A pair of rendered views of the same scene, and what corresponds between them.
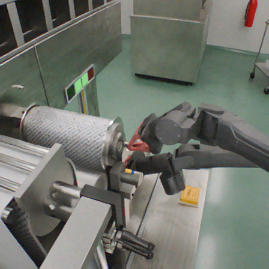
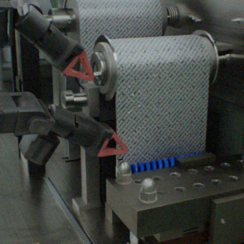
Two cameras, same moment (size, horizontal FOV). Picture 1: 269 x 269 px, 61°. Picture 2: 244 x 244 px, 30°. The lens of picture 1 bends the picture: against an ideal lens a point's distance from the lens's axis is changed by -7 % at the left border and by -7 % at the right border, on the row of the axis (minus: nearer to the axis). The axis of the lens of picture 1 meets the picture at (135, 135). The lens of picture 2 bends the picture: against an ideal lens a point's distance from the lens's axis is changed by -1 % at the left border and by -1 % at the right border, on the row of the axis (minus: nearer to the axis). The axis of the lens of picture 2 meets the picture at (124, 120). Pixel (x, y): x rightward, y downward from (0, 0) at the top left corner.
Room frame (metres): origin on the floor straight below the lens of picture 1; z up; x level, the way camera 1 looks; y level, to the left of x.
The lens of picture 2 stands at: (1.27, -0.60, 1.46)
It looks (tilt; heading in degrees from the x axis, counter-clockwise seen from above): 18 degrees down; 138
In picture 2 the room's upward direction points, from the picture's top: straight up
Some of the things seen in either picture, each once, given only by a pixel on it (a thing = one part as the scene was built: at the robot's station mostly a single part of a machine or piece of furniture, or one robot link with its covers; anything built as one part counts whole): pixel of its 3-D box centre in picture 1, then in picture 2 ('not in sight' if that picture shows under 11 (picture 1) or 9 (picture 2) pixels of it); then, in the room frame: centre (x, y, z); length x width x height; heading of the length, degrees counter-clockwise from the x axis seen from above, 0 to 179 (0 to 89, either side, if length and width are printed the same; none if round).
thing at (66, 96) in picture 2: (137, 178); (67, 99); (0.42, 0.00, 1.18); 0.04 x 0.02 x 0.04; 161
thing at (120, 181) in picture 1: (125, 201); (84, 148); (0.43, 0.03, 1.05); 0.06 x 0.05 x 0.31; 71
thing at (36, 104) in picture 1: (36, 125); (200, 60); (0.56, 0.30, 1.25); 0.15 x 0.01 x 0.15; 161
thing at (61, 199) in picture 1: (68, 203); (61, 20); (0.24, 0.12, 1.33); 0.06 x 0.06 x 0.06; 71
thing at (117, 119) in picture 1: (113, 144); (104, 68); (0.48, 0.06, 1.25); 0.15 x 0.01 x 0.15; 161
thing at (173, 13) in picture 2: not in sight; (166, 16); (0.34, 0.41, 1.33); 0.07 x 0.07 x 0.07; 71
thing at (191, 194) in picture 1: (190, 194); not in sight; (0.56, -0.21, 0.91); 0.07 x 0.07 x 0.02; 71
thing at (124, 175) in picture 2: not in sight; (123, 171); (0.60, 0.01, 1.05); 0.04 x 0.04 x 0.04
